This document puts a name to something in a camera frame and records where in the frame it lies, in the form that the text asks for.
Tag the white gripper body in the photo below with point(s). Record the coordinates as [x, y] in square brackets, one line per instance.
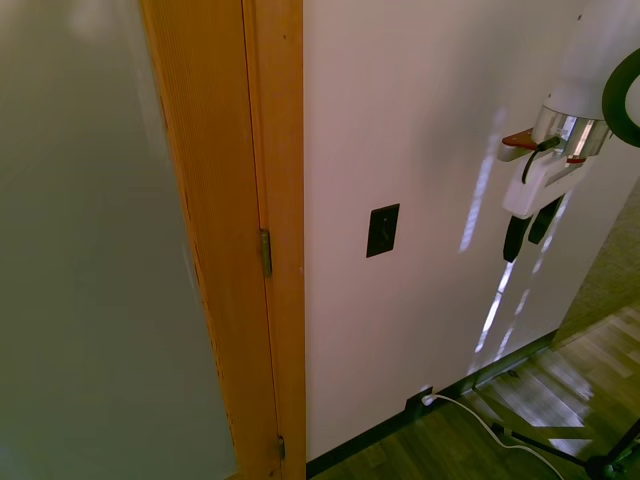
[531, 186]

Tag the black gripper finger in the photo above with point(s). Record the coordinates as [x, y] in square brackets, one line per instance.
[512, 239]
[542, 222]

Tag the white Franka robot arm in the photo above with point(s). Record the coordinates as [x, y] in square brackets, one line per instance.
[582, 60]

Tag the black baseboard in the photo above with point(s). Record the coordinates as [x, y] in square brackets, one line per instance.
[430, 405]

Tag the black tripod stand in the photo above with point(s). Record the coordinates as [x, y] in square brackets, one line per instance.
[590, 445]

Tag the brass door hinge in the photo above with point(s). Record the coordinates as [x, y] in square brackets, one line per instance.
[281, 447]
[265, 252]

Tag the white door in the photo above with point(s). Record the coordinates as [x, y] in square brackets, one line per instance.
[95, 240]

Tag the wrist camera with red mount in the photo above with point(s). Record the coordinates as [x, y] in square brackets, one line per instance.
[520, 145]

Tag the black wall light switch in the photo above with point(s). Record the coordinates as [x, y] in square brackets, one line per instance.
[382, 230]

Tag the wooden door frame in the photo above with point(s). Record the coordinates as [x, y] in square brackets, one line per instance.
[240, 235]

